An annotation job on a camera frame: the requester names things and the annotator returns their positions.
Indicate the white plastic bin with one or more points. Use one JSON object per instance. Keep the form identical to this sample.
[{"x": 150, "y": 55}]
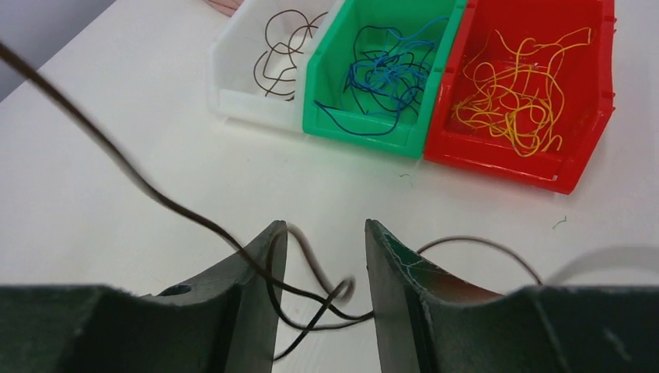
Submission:
[{"x": 258, "y": 65}]

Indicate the pink crumpled cloth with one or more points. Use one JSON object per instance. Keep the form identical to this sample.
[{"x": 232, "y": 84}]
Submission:
[{"x": 225, "y": 7}]

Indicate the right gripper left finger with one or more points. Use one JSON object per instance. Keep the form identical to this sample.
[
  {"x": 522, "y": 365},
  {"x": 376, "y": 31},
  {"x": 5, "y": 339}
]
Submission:
[{"x": 220, "y": 320}]

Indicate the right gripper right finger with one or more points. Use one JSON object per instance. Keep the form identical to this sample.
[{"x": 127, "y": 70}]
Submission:
[{"x": 428, "y": 320}]

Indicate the green plastic bin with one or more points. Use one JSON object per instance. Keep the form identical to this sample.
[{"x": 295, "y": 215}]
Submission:
[{"x": 374, "y": 78}]

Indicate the red plastic bin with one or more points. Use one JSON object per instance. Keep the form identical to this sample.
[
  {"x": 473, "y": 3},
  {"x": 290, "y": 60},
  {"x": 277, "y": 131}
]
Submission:
[{"x": 527, "y": 91}]

